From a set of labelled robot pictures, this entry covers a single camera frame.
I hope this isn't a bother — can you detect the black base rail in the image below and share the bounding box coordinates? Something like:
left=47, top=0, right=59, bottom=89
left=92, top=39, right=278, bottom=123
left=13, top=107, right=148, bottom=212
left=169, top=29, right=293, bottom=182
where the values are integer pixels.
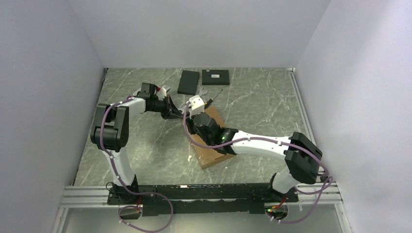
left=107, top=183, right=298, bottom=216

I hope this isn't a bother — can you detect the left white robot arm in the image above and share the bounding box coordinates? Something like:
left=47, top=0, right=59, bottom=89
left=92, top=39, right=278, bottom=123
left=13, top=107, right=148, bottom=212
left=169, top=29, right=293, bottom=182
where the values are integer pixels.
left=90, top=83, right=183, bottom=204

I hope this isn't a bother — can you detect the black box with label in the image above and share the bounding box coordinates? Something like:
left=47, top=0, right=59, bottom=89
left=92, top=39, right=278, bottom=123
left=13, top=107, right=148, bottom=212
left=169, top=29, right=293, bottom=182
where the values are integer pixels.
left=202, top=69, right=230, bottom=85

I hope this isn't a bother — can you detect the brown cardboard express box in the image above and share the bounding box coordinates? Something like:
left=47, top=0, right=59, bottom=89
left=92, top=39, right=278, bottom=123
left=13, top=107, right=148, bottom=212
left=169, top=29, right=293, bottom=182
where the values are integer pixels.
left=189, top=106, right=234, bottom=169

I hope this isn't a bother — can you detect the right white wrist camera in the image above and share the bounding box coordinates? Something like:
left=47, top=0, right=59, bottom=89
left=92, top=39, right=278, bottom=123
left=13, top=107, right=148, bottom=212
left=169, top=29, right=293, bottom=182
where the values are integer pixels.
left=188, top=95, right=205, bottom=117

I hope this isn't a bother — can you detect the black foam block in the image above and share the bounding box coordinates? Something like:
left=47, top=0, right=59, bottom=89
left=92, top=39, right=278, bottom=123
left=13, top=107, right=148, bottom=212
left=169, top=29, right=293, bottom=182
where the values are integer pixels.
left=177, top=70, right=200, bottom=96

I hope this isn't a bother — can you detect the aluminium frame rail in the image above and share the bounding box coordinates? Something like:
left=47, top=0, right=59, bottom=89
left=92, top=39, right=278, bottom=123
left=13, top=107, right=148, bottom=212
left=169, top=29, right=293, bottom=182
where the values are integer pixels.
left=287, top=68, right=317, bottom=145

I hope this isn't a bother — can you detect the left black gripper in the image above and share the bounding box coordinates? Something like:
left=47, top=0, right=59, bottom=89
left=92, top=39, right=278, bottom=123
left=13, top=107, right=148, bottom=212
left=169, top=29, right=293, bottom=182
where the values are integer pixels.
left=150, top=95, right=185, bottom=120

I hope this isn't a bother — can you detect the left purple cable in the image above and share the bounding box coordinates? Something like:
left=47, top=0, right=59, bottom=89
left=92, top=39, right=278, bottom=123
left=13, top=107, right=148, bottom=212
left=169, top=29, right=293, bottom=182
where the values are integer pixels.
left=99, top=96, right=174, bottom=233

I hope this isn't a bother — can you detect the yellow black screwdriver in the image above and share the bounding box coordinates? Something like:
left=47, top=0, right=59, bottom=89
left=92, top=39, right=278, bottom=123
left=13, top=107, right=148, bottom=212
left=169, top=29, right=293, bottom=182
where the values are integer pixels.
left=205, top=89, right=223, bottom=108

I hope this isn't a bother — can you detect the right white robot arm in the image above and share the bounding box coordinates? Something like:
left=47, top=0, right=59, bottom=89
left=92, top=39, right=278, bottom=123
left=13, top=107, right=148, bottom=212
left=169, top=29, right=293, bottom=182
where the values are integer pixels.
left=183, top=113, right=322, bottom=201

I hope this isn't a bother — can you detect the silver open-end wrench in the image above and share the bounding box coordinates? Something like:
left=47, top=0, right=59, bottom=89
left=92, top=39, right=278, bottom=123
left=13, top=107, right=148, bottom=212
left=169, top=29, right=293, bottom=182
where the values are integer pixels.
left=178, top=86, right=208, bottom=113

